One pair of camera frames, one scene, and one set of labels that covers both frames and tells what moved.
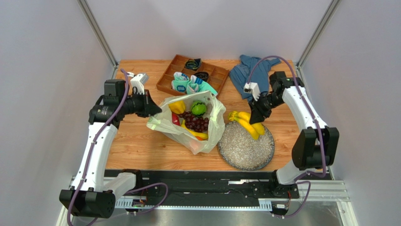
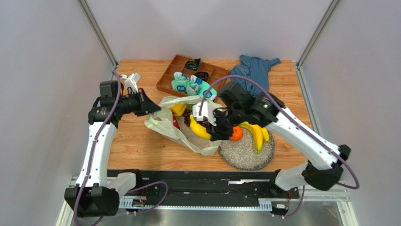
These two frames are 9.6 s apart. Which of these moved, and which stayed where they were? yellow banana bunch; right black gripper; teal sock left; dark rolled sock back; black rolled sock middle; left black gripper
Moved: yellow banana bunch; right black gripper
Stayed: teal sock left; left black gripper; dark rolled sock back; black rolled sock middle
